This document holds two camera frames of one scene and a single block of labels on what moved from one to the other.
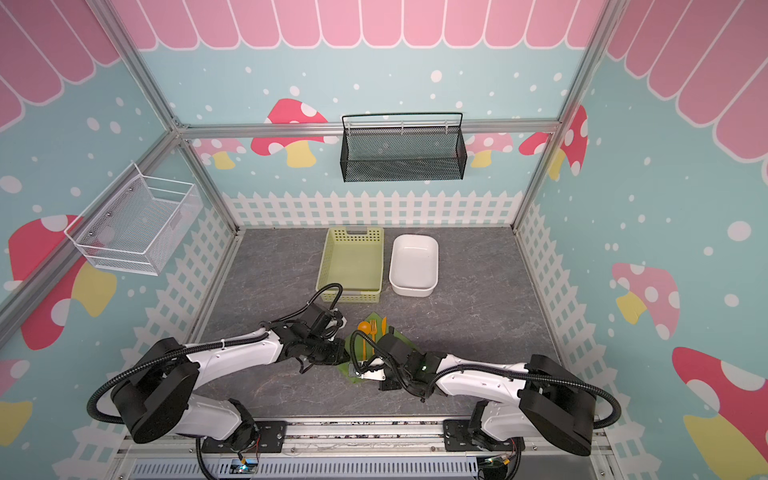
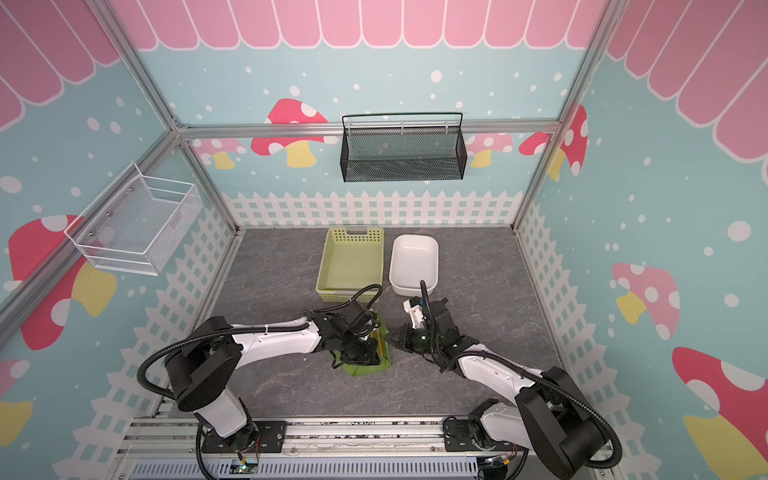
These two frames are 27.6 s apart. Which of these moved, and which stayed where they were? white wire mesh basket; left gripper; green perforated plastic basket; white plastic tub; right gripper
Moved: left gripper; right gripper
Stayed: white wire mesh basket; white plastic tub; green perforated plastic basket
